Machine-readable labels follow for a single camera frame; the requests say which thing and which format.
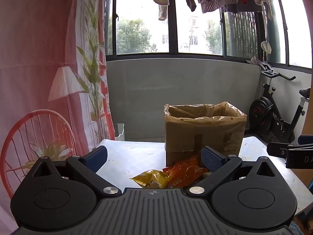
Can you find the cardboard box with plastic liner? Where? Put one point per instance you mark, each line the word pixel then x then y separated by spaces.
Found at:
pixel 203 132

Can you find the white bag on bike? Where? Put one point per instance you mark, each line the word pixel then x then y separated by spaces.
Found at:
pixel 266 47

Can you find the white bin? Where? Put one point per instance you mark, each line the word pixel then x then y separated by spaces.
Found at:
pixel 119 132

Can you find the pink printed curtain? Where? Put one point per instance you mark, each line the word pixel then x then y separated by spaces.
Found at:
pixel 49 66

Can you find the orange snack packet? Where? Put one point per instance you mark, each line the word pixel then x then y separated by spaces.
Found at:
pixel 183 172

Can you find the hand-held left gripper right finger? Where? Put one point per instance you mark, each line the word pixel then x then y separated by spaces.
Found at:
pixel 212 159

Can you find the crumpled papers on windowsill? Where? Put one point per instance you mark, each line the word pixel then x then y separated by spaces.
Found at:
pixel 259 62

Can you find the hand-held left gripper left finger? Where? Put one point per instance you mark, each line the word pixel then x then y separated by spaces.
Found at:
pixel 97 158

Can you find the floral tablecloth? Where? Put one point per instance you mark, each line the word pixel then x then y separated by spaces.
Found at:
pixel 141 156

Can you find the yellow snack packet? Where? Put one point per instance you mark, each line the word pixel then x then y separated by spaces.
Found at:
pixel 152 178

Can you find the black exercise bike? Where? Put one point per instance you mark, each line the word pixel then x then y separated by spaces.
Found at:
pixel 271 117

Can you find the dark framed window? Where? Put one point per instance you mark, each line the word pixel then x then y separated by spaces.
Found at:
pixel 195 22

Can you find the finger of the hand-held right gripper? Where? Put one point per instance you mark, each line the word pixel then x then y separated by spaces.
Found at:
pixel 276 149
pixel 305 140

